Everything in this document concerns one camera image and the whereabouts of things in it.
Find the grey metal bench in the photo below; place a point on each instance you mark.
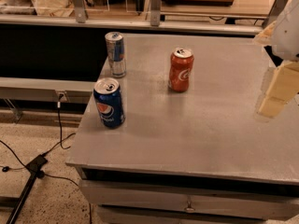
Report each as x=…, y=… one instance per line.
x=45, y=90

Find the black tripod leg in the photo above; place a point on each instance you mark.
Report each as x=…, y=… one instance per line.
x=16, y=204

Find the grey drawer with handle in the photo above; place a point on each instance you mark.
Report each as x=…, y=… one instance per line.
x=190, y=200

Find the silver blue Red Bull can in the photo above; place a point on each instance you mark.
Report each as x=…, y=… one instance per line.
x=116, y=53

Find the grey metal rail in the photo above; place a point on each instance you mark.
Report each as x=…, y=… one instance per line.
x=164, y=26

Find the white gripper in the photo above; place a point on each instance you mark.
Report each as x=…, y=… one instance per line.
x=288, y=36

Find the blue Pepsi can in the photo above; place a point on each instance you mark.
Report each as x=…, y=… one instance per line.
x=108, y=100

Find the grey lower drawer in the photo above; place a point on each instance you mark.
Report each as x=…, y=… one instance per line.
x=124, y=215

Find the red Coca-Cola can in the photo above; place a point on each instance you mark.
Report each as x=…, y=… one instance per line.
x=181, y=63

